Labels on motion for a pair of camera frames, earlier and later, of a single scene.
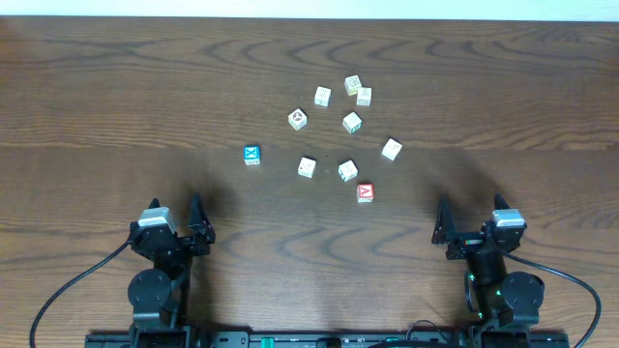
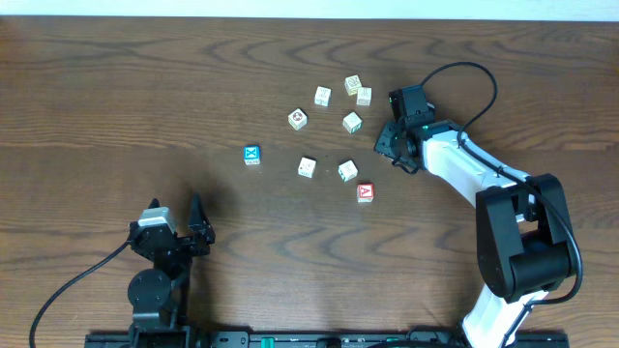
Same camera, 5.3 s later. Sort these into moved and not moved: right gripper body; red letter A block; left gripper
Moved: right gripper body
Not moved: left gripper; red letter A block
